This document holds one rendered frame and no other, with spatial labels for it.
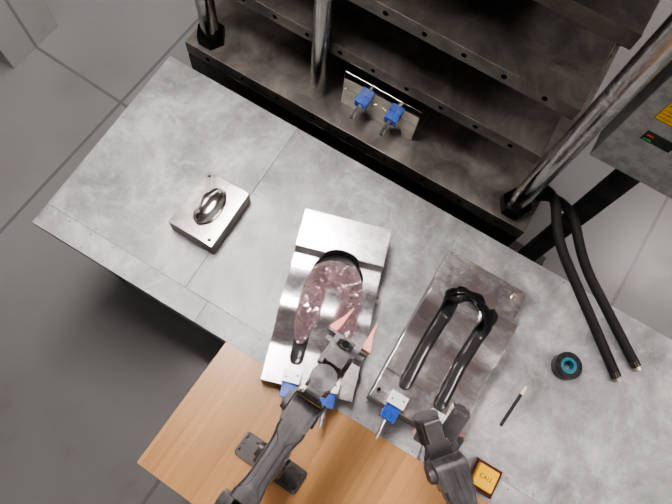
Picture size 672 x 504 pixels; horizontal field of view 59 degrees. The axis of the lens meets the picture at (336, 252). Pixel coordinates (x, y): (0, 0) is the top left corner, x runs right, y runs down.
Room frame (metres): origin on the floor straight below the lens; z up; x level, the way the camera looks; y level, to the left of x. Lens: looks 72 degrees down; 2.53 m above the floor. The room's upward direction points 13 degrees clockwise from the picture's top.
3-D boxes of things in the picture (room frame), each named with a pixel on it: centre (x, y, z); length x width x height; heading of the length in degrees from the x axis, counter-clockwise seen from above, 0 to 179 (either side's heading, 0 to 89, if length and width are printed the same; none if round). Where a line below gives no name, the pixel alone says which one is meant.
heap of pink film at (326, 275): (0.39, -0.02, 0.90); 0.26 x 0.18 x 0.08; 179
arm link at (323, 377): (0.11, -0.02, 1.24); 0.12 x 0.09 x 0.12; 159
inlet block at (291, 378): (0.12, 0.04, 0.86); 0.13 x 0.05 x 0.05; 179
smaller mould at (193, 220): (0.59, 0.39, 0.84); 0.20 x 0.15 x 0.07; 162
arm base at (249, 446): (-0.06, 0.04, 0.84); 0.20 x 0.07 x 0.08; 69
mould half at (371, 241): (0.39, -0.01, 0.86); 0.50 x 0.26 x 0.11; 179
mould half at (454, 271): (0.36, -0.38, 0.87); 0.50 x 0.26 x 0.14; 162
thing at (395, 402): (0.12, -0.23, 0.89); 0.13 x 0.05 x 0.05; 161
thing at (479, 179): (1.38, -0.09, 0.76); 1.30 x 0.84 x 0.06; 72
